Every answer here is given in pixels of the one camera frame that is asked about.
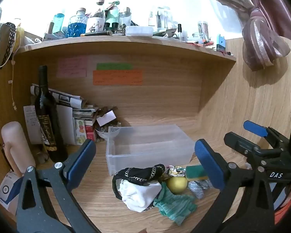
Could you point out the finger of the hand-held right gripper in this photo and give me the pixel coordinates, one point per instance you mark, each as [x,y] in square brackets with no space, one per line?
[242,144]
[255,128]

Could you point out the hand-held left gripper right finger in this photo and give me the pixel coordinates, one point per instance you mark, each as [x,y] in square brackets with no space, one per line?
[208,166]

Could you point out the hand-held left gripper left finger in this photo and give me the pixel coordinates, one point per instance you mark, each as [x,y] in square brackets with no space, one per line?
[83,159]

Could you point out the green knitted cloth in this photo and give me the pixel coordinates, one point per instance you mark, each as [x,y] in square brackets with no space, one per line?
[177,203]

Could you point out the clear plastic storage box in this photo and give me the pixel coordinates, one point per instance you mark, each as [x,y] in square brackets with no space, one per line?
[145,145]

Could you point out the white cloth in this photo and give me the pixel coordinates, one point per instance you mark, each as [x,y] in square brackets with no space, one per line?
[138,194]

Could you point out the green sponge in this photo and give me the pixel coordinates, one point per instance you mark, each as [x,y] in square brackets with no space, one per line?
[196,172]

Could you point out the crumpled foil wrapper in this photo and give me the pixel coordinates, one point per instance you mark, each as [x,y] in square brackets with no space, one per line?
[196,188]

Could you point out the red box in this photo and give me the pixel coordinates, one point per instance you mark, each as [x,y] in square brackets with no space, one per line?
[89,131]

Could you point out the fruit print box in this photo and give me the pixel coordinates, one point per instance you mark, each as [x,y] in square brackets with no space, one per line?
[79,131]

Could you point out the white bowl of stones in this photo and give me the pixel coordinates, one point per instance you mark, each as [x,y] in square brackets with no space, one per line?
[103,131]

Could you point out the patterned scrunchie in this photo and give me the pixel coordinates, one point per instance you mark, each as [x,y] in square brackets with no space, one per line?
[174,171]

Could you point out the yellow ball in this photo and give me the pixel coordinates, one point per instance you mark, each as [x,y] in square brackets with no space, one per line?
[177,184]

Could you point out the white paper sheet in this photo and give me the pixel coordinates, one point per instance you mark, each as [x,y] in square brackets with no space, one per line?
[65,123]

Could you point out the white card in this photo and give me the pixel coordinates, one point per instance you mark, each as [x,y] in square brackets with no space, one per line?
[106,119]

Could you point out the dark wine bottle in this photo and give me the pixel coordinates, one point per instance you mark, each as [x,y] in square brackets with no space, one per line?
[47,126]

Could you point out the white handwritten paper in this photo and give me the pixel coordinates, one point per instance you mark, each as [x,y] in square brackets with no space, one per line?
[30,123]

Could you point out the rolled magazine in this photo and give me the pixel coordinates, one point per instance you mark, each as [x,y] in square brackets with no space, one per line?
[59,97]

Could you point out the pink cylinder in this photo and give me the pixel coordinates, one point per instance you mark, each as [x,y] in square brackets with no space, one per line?
[14,148]

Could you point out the orange cloth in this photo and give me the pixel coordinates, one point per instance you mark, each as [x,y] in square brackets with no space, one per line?
[289,212]

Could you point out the white and blue box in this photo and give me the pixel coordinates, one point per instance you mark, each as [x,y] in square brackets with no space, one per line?
[6,191]

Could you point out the orange sticky note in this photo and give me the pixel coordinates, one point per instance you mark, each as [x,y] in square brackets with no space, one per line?
[117,77]

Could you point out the pink sticky note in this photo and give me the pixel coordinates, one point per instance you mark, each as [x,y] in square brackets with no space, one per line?
[71,67]

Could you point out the pink curtain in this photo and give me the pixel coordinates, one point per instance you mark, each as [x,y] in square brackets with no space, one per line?
[259,31]

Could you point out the green sticky note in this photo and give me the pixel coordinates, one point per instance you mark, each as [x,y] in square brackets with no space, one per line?
[114,66]

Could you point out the glass jar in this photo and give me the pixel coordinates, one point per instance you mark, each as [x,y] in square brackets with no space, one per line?
[203,28]

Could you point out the dropper bottle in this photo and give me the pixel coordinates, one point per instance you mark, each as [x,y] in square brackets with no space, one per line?
[180,32]

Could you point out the wooden shelf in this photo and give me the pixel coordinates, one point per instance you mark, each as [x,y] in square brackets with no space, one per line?
[126,44]

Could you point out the black pen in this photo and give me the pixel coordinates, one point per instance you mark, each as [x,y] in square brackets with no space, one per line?
[97,33]

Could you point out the glass bottle with blue liquid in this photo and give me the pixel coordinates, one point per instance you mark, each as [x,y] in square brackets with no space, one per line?
[75,25]

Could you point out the black braided headband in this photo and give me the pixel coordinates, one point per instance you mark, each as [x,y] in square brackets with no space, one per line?
[11,42]

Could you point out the teal bottle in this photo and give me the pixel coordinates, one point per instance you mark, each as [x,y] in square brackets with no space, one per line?
[58,23]

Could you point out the white plastic container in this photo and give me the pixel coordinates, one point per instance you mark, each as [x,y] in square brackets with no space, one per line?
[139,30]

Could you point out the corked bottle with label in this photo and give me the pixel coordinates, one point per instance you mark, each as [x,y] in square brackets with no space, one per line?
[98,17]

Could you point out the clear plastic jars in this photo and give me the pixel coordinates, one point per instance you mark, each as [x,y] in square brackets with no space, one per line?
[163,17]

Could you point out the clear bottle with silver cap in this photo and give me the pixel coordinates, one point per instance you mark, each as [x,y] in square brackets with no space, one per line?
[126,17]

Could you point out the green pump bottle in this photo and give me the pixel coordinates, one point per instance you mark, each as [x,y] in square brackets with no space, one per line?
[112,13]

